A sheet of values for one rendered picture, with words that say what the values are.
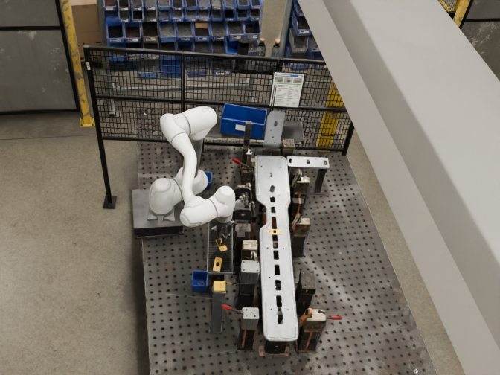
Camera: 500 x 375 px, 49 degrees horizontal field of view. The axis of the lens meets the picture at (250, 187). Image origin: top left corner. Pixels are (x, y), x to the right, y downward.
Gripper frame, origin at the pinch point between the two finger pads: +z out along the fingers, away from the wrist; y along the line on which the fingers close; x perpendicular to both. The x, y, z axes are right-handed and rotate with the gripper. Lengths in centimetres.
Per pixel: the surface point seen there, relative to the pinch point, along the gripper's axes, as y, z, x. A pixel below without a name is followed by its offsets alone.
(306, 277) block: 40, 17, -31
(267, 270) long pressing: 22.7, 20.0, -16.4
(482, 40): 353, 40, 151
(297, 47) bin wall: 174, 47, 208
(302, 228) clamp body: 57, 19, 2
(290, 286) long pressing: 30.0, 20.0, -30.8
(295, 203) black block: 64, 22, 23
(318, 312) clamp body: 33, 14, -54
